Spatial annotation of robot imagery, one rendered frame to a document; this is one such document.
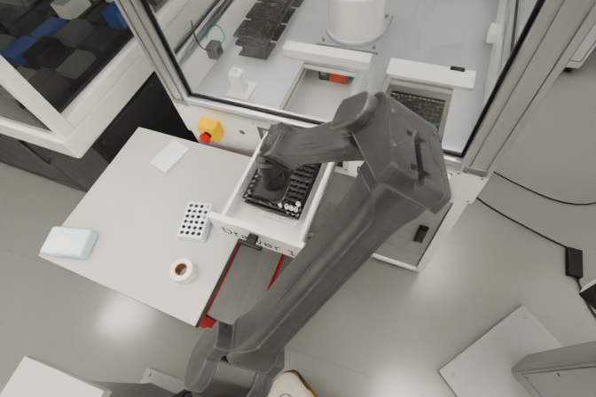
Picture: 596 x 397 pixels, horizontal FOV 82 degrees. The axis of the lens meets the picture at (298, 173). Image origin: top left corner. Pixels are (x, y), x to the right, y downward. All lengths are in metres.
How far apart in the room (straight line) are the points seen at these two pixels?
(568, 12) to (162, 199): 1.17
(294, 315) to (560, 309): 1.75
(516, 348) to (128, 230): 1.64
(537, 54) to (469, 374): 1.38
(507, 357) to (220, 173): 1.42
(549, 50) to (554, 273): 1.50
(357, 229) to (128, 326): 1.82
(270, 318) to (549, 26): 0.63
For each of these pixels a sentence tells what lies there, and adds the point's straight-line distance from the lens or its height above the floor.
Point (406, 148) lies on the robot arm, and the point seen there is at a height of 1.51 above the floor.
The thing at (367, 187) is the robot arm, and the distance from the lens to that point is 0.33.
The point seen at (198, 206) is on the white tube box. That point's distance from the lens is 1.19.
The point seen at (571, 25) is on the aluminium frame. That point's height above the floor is 1.40.
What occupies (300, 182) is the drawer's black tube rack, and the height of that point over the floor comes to 0.89.
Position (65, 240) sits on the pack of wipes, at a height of 0.81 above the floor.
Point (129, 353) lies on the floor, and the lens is 2.05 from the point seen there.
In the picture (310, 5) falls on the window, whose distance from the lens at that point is 0.79.
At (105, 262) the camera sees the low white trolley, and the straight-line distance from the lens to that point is 1.30.
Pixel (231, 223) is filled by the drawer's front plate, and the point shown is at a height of 0.93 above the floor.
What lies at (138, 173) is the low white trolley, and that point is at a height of 0.76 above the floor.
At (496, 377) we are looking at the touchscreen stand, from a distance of 1.85.
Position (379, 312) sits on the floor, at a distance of 1.82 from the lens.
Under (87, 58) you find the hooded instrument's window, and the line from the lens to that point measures 1.51.
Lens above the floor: 1.78
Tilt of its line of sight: 57 degrees down
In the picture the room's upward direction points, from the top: 11 degrees counter-clockwise
